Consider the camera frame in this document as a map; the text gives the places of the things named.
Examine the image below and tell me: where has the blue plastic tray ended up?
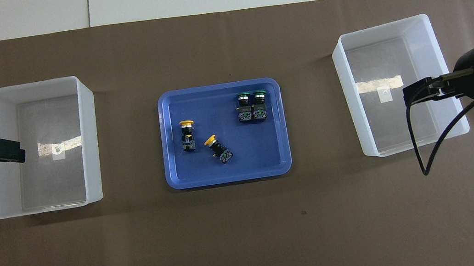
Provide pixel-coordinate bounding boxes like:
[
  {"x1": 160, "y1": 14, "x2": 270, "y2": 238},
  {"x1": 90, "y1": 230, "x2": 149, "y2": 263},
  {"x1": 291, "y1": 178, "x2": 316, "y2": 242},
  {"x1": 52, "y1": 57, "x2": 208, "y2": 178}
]
[{"x1": 153, "y1": 75, "x2": 294, "y2": 192}]

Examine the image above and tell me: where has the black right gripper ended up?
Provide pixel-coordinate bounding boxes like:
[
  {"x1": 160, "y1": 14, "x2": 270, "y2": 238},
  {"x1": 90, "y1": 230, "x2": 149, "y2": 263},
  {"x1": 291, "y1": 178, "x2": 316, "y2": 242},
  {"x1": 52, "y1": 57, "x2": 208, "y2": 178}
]
[{"x1": 398, "y1": 48, "x2": 474, "y2": 111}]

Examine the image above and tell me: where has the translucent white plastic box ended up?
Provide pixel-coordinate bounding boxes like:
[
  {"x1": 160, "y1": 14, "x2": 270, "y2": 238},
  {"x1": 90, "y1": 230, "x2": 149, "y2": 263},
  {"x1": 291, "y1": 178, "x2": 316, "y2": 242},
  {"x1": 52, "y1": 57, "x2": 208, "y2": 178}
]
[
  {"x1": 0, "y1": 74, "x2": 109, "y2": 220},
  {"x1": 327, "y1": 9, "x2": 473, "y2": 163}
]

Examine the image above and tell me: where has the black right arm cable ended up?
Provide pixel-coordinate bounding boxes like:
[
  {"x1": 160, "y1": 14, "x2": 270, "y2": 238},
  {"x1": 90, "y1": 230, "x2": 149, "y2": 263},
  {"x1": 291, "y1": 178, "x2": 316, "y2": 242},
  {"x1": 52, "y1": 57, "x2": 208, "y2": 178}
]
[{"x1": 401, "y1": 77, "x2": 474, "y2": 178}]

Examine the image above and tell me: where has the yellow push button switch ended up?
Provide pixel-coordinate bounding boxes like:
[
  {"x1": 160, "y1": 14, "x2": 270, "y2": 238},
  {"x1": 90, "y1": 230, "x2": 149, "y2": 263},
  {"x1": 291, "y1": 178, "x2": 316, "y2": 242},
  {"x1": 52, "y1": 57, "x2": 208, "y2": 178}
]
[
  {"x1": 178, "y1": 119, "x2": 199, "y2": 153},
  {"x1": 203, "y1": 132, "x2": 235, "y2": 167}
]

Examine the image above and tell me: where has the brown paper table mat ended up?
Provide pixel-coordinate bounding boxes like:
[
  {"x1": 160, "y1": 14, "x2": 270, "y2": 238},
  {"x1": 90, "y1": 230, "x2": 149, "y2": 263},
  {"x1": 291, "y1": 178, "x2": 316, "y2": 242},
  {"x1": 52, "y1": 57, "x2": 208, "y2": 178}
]
[{"x1": 0, "y1": 0, "x2": 474, "y2": 266}]

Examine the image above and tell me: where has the green push button switch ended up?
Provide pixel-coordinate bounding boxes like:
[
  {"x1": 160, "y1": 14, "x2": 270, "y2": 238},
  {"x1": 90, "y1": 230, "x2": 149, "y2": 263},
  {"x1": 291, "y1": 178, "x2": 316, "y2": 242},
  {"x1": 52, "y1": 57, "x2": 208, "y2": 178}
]
[
  {"x1": 250, "y1": 89, "x2": 270, "y2": 122},
  {"x1": 235, "y1": 92, "x2": 255, "y2": 124}
]

